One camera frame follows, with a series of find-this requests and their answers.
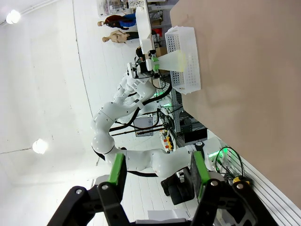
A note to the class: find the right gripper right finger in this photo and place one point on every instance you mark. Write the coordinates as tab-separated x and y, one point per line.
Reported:
202	179

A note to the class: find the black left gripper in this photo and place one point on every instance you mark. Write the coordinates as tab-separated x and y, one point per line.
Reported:
142	70

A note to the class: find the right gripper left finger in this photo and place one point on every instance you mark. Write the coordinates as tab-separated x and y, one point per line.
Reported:
115	169

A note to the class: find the translucent plastic conical flask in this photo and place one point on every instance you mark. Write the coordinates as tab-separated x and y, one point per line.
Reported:
174	61

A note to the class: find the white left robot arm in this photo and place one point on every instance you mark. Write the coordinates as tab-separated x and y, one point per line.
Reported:
131	162

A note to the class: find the brown cardboard box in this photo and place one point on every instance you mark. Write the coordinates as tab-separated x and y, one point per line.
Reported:
161	52

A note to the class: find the seated person in white shirt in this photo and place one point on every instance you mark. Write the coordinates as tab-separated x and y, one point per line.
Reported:
139	52

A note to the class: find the red box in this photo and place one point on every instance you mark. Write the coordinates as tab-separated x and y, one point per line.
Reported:
157	32

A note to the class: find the yellow emergency stop button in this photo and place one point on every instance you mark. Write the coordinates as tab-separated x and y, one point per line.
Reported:
240	180

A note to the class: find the white perforated plastic basket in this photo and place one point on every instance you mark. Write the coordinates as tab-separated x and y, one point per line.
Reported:
190	80

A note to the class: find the white desk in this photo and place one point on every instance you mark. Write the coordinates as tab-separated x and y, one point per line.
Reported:
143	23

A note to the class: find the black computer box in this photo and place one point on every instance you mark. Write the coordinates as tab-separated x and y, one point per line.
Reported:
195	136

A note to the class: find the bare tan mannequin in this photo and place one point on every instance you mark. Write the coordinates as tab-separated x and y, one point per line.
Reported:
115	37

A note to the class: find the white printed poster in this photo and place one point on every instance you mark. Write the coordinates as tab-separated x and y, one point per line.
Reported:
144	126

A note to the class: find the clothed mannequin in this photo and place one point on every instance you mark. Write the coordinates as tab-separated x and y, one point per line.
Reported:
115	21

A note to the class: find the clear plastic storage drawers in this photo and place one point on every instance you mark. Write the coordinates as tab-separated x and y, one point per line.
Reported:
110	7

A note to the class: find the round ceiling light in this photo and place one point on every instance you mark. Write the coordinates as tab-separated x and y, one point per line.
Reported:
13	16
40	146

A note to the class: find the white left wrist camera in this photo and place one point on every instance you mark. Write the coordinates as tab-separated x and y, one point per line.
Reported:
130	69

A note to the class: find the white slatted table frame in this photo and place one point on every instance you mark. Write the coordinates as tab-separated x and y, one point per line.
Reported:
270	188

